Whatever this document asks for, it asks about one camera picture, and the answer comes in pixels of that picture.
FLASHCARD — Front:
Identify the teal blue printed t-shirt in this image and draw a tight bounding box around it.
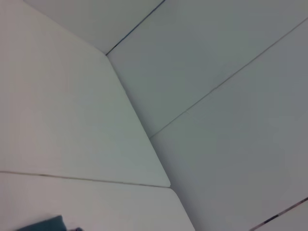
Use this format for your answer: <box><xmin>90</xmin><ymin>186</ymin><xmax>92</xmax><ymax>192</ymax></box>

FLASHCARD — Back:
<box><xmin>17</xmin><ymin>215</ymin><xmax>68</xmax><ymax>231</ymax></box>

